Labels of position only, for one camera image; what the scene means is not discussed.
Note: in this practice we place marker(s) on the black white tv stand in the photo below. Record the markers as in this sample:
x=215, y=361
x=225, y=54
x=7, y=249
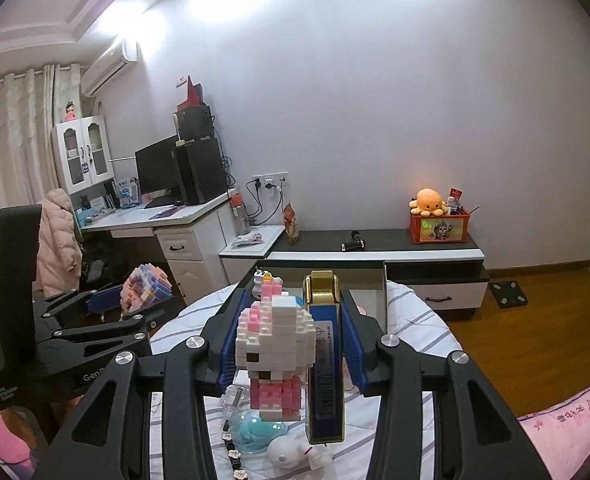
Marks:
x=415, y=260

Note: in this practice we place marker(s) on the white figure toy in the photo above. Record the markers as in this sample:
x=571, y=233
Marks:
x=295, y=452

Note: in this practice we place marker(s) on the black computer tower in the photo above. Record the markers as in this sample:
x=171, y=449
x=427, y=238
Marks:
x=202, y=170

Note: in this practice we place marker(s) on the white glass door cabinet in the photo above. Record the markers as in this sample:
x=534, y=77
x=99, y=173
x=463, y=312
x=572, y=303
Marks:
x=82, y=155

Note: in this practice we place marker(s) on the purple notebook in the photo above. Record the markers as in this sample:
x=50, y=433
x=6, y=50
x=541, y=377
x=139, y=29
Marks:
x=167, y=214

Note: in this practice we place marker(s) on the pastel block toy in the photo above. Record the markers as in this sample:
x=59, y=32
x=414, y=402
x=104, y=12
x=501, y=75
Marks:
x=145, y=290

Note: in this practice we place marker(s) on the gold blue rectangular box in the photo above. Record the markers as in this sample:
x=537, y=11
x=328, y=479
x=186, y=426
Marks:
x=325, y=360

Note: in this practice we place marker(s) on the pink doll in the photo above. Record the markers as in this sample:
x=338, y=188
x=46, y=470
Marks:
x=70, y=111

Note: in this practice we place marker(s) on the orange octopus plush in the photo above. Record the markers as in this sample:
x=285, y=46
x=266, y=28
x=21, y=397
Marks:
x=427, y=202

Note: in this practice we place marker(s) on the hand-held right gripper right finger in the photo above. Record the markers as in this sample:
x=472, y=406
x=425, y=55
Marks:
x=349, y=350

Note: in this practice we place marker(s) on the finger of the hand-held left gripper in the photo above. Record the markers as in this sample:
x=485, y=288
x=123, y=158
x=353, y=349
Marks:
x=115, y=328
x=102, y=298

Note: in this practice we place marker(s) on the white pink block cat toy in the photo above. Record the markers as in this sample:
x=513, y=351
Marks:
x=275, y=330

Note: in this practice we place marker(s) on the small white cabinet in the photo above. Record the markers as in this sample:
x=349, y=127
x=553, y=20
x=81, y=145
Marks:
x=245, y=260

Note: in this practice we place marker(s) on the black speaker box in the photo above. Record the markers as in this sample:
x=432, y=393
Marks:
x=195, y=122

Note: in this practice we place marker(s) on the small figurines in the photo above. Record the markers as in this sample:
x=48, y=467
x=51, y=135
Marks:
x=456, y=201

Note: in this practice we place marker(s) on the white wall outlet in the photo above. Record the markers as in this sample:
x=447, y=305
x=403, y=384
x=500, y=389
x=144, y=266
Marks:
x=270, y=180

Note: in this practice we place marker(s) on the pink gift box black rim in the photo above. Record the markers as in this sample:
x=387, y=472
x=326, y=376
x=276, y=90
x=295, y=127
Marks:
x=365, y=280

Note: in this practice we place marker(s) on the red paper bag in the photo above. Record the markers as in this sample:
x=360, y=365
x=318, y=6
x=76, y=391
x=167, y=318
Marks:
x=191, y=92

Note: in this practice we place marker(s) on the orange printed toy box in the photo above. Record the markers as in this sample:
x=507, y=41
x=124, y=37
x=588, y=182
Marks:
x=440, y=230

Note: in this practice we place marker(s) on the black massage gun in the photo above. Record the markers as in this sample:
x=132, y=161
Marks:
x=353, y=242

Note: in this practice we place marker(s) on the pink puffer jacket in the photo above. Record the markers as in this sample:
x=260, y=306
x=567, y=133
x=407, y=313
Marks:
x=57, y=240

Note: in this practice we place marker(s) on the bottle with red cap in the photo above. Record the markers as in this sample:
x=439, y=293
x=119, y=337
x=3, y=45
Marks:
x=241, y=215

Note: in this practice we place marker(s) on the white desk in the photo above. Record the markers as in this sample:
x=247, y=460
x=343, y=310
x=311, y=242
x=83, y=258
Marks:
x=185, y=245

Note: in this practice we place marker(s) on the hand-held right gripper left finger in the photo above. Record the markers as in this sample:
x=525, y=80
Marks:
x=227, y=350

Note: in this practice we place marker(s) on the black bathroom scale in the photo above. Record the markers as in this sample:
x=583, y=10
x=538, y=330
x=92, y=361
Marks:
x=509, y=294

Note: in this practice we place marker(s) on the flat printed packet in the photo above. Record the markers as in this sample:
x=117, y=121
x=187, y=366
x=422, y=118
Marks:
x=247, y=240

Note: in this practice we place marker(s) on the teal clear round container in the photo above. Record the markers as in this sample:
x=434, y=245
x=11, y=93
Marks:
x=257, y=432

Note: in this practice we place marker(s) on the black computer monitor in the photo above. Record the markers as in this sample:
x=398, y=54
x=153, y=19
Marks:
x=157, y=167

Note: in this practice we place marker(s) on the white air conditioner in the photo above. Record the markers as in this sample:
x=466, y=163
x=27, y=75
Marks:
x=107, y=67

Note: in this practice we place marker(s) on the blue white box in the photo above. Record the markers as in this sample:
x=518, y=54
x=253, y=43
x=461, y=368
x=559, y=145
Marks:
x=126, y=192

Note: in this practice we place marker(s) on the orange snack bag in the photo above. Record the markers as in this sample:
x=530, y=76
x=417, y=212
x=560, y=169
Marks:
x=291, y=225

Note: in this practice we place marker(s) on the white striped tablecloth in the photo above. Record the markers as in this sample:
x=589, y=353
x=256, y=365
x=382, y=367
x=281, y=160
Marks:
x=415, y=320

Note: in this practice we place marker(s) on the pink floral quilt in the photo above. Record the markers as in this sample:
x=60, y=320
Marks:
x=575, y=425

